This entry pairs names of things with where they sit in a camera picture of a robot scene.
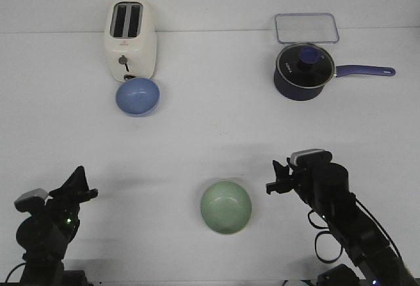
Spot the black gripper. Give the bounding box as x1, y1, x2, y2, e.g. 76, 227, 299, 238
266, 157, 314, 201
46, 166, 98, 227

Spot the green bowl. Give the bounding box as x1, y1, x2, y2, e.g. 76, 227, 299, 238
200, 180, 253, 235

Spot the blue bowl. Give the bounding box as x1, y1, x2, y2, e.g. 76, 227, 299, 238
115, 77, 160, 117

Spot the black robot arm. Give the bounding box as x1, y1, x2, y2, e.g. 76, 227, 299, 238
266, 161, 417, 285
1, 166, 98, 285

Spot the dark blue saucepan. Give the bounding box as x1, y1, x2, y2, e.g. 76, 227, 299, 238
274, 65, 396, 101

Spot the glass pot lid blue knob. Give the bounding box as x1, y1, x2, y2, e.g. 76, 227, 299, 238
276, 43, 335, 86

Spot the clear plastic container lid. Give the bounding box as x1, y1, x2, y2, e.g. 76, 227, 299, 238
274, 12, 340, 45

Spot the white two-slot toaster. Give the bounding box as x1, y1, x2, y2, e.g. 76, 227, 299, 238
104, 0, 158, 82

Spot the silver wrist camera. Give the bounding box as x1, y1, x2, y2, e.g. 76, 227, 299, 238
14, 188, 49, 214
289, 148, 333, 167

